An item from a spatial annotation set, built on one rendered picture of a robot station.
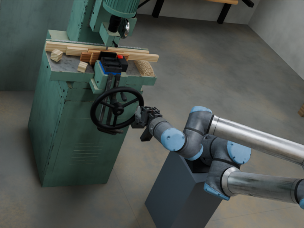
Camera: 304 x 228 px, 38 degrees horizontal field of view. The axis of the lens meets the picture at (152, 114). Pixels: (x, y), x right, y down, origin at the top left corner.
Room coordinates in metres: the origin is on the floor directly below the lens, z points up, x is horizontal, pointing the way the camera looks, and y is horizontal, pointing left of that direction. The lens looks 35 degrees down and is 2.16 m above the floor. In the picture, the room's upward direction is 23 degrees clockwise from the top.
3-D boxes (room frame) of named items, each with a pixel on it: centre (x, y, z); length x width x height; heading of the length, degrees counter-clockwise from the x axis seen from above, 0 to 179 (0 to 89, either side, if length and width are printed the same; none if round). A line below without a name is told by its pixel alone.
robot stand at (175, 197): (2.04, -0.40, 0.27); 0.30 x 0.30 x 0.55; 39
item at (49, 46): (2.10, 0.41, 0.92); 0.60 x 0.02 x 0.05; 125
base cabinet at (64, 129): (2.20, 0.44, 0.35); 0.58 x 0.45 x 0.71; 35
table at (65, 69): (2.00, 0.33, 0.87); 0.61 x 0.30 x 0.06; 125
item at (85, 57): (2.04, 0.37, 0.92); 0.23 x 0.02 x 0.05; 125
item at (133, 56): (2.14, 0.32, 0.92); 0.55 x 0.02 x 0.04; 125
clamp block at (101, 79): (1.93, 0.28, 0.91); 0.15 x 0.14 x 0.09; 125
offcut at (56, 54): (1.90, 0.57, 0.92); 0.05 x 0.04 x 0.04; 173
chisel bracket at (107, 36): (2.12, 0.38, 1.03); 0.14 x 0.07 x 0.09; 35
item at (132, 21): (2.35, 0.35, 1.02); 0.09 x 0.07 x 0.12; 125
